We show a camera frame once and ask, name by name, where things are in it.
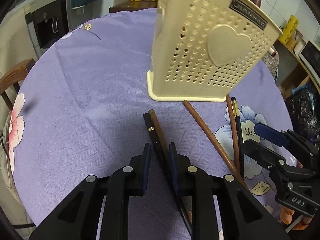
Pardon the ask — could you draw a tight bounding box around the brown wooden chopstick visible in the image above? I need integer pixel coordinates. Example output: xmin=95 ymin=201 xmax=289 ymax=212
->
xmin=147 ymin=109 xmax=193 ymax=225
xmin=226 ymin=94 xmax=240 ymax=173
xmin=183 ymin=100 xmax=248 ymax=189

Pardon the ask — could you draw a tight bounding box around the black chopstick silver band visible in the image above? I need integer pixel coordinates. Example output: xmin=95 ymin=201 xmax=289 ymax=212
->
xmin=142 ymin=112 xmax=193 ymax=240

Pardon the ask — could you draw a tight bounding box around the brown wooden spoon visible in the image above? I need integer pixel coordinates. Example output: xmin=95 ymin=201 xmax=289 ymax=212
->
xmin=251 ymin=0 xmax=261 ymax=8

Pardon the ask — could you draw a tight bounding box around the right hand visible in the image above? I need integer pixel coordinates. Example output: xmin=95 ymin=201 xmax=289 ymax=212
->
xmin=280 ymin=206 xmax=313 ymax=231

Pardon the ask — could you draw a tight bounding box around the black chopstick gold band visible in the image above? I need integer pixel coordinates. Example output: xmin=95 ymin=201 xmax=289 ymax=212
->
xmin=231 ymin=97 xmax=244 ymax=178

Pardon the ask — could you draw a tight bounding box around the purple floral tablecloth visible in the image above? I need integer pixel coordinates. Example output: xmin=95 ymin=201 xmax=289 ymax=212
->
xmin=9 ymin=9 xmax=296 ymax=239

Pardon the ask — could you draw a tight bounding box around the cream plastic utensil holder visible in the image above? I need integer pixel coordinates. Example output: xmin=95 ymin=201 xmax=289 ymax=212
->
xmin=146 ymin=0 xmax=281 ymax=102

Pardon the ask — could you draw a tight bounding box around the wooden chair back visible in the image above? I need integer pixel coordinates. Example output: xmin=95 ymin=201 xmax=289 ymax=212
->
xmin=0 ymin=58 xmax=35 ymax=111

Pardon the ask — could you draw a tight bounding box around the water dispenser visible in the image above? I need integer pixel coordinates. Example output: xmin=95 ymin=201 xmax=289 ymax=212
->
xmin=24 ymin=0 xmax=69 ymax=50

